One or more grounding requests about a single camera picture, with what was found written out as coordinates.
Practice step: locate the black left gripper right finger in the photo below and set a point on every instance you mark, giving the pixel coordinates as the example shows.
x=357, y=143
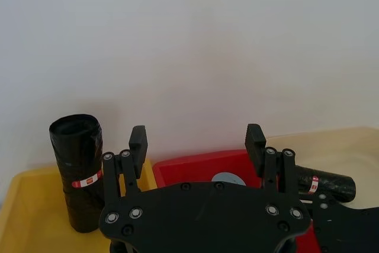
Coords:
x=255, y=152

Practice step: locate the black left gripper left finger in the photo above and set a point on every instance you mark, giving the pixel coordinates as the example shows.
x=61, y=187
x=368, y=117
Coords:
x=138, y=152

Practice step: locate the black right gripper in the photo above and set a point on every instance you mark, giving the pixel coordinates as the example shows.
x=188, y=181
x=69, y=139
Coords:
x=346, y=229

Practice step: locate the grey round disc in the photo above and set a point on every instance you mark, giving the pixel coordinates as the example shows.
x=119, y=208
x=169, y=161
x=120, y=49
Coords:
x=226, y=177

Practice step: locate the black bag roll, red-white band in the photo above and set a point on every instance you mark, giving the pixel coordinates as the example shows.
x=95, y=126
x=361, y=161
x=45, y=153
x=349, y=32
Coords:
x=80, y=158
x=331, y=186

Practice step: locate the red plastic bin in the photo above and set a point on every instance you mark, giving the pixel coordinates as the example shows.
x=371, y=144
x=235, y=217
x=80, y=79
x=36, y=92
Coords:
x=195, y=167

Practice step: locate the yellow plastic bin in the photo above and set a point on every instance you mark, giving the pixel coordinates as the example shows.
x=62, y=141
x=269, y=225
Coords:
x=32, y=205

